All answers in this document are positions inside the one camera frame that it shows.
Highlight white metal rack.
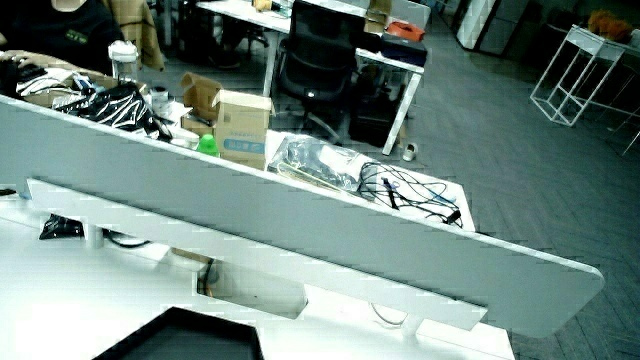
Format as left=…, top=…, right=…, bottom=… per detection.
left=529, top=24, right=640, bottom=129

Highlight clear plastic bag with items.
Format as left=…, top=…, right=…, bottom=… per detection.
left=267, top=133, right=374, bottom=196

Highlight green bottle cap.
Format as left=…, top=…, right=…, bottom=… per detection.
left=195, top=133, right=221, bottom=159

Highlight grey desk divider panel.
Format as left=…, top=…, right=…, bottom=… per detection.
left=0, top=93, right=606, bottom=339

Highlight small cardboard box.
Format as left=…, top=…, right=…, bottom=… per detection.
left=363, top=0, right=394, bottom=36

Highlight clear bottle with white lid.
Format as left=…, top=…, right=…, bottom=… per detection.
left=107, top=39, right=140, bottom=84

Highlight black plastic bag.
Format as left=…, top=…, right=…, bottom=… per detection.
left=53, top=82, right=174, bottom=142

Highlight brown jacket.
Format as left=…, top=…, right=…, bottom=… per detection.
left=102, top=0, right=167, bottom=72

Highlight black square plate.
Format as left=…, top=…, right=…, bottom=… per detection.
left=93, top=305, right=266, bottom=360

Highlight small black bag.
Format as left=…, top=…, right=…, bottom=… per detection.
left=38, top=213, right=86, bottom=242

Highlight tangled black cables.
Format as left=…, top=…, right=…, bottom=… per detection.
left=357, top=160, right=464, bottom=229

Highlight black office chair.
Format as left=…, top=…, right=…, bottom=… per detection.
left=274, top=0, right=369, bottom=146

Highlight cardboard box with blue label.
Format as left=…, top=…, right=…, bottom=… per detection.
left=212, top=89, right=276, bottom=171

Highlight black box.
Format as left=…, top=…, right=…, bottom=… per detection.
left=378, top=32, right=430, bottom=68

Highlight orange plant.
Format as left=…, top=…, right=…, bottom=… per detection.
left=587, top=8, right=636, bottom=44

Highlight white background desk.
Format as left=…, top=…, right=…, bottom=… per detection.
left=195, top=0, right=427, bottom=157

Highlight black computer tower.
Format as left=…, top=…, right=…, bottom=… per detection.
left=347, top=89, right=402, bottom=149

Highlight open brown cardboard box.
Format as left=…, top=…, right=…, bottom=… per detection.
left=179, top=72, right=224, bottom=139

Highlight white cabinet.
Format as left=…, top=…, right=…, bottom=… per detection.
left=455, top=0, right=532, bottom=56

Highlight orange case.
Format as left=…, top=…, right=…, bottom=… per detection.
left=385, top=20, right=427, bottom=43

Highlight black cable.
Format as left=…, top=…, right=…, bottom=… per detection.
left=102, top=228, right=152, bottom=250

